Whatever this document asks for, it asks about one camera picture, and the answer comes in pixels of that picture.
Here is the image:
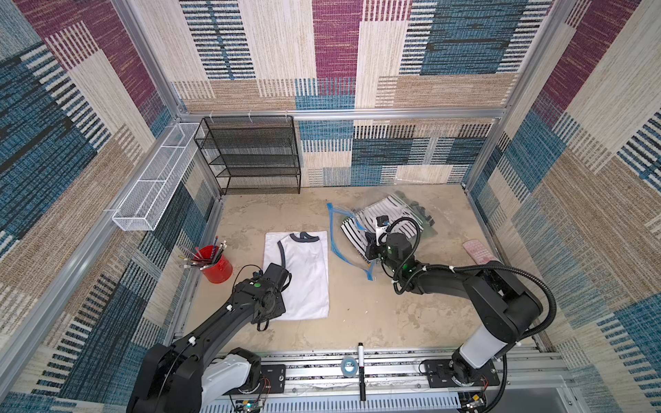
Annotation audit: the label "clear vacuum bag blue zip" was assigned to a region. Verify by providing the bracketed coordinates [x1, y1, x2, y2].
[326, 191, 437, 280]

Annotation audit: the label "black white striped shirt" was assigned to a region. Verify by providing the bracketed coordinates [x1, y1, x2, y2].
[339, 193, 425, 263]

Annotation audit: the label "white tank top navy trim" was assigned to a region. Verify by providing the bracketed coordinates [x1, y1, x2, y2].
[263, 231, 330, 322]

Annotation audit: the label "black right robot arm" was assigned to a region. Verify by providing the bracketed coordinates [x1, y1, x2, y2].
[365, 232, 558, 385]

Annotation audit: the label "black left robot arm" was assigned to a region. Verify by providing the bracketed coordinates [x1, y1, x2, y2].
[127, 263, 292, 412]

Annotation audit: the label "green patterned garment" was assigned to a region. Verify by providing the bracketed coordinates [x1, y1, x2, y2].
[394, 190, 438, 239]

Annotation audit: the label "red cup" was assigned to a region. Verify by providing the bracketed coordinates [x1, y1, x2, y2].
[201, 254, 233, 284]

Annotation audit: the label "pens in red cup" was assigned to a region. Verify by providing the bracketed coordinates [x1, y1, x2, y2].
[180, 237, 227, 269]

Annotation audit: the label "black marker pen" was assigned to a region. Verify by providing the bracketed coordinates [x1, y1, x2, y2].
[357, 342, 367, 402]

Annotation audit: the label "blue tape roll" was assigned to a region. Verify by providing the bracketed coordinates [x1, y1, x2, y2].
[340, 356, 359, 378]

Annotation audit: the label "black mesh shelf rack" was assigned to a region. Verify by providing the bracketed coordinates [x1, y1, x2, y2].
[195, 115, 302, 195]

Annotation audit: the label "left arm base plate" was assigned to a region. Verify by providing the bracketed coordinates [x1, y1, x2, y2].
[248, 364, 287, 397]

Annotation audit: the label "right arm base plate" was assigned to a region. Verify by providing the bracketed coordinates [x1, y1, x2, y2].
[418, 359, 501, 388]

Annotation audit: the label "white wire wall basket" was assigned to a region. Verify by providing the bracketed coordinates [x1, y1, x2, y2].
[112, 123, 199, 232]

